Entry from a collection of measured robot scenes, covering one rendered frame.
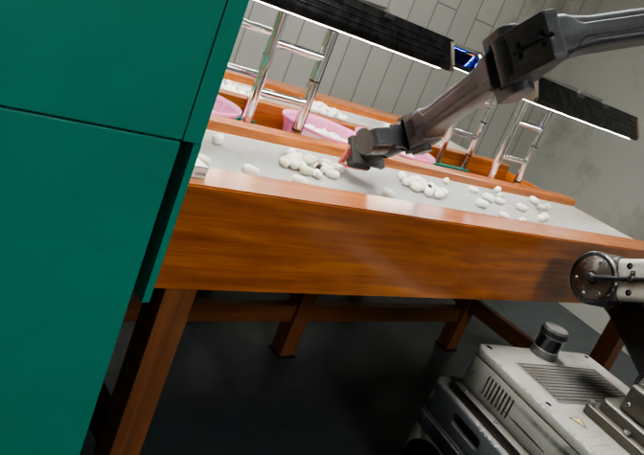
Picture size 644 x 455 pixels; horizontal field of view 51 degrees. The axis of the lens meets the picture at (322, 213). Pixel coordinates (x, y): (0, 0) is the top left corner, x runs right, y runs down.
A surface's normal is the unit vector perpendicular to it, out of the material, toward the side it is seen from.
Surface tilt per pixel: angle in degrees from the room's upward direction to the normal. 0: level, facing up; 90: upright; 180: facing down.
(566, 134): 90
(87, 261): 90
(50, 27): 90
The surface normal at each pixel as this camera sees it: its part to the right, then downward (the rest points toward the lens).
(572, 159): -0.84, -0.17
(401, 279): 0.54, 0.44
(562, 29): 0.16, -0.15
